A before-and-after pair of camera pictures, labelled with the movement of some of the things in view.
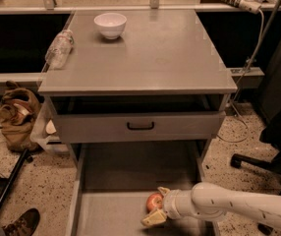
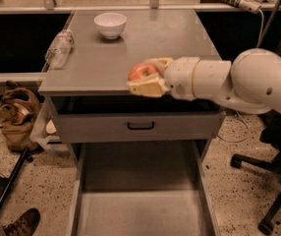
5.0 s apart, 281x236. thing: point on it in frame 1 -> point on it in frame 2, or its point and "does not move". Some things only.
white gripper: (170, 203) -> (180, 77)
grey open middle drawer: (112, 183) does not move
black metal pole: (9, 183) does not move
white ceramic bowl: (111, 25) does not move
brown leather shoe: (25, 225) does not move
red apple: (154, 202) -> (141, 70)
